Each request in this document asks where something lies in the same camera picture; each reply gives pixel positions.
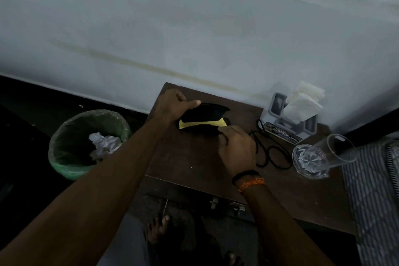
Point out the person's right hand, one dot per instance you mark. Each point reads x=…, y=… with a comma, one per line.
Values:
x=238, y=150

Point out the person's left hand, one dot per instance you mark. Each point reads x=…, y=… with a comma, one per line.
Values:
x=170, y=106

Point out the black eyeglasses case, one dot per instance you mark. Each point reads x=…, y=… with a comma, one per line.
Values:
x=205, y=113

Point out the clear glass ashtray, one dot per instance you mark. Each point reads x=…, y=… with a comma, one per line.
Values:
x=297, y=164

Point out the grey plastic organizer box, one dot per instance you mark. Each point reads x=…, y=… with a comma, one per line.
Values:
x=277, y=103

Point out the white paper sheet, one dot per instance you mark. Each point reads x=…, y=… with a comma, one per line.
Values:
x=308, y=89
x=300, y=108

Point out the large white paper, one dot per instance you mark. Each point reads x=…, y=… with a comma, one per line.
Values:
x=104, y=145

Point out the clear drinking glass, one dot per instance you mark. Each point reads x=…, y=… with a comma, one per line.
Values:
x=339, y=150

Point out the person's right forearm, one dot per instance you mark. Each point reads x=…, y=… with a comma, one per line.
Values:
x=280, y=231

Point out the person's left forearm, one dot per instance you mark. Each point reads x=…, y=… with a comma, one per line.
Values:
x=87, y=200

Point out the brown bedside table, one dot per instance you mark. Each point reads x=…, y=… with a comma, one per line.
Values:
x=193, y=163

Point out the person's right foot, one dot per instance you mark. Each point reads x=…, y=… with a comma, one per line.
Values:
x=233, y=259

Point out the person's foot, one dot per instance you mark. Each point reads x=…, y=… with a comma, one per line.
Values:
x=233, y=259
x=157, y=228

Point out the person's left foot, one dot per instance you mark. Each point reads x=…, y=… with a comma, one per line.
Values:
x=157, y=228

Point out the person's grey trousers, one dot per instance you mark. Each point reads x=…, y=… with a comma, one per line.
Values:
x=124, y=244

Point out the black wristband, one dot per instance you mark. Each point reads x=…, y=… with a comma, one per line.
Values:
x=246, y=173

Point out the thin wooden stick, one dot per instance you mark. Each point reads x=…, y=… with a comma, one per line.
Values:
x=165, y=206

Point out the trash bin with green liner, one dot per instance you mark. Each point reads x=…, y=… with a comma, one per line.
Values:
x=62, y=144

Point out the striped mattress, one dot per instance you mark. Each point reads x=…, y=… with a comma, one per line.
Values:
x=374, y=194

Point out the dark wooden bed frame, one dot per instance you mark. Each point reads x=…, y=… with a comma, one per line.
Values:
x=371, y=128

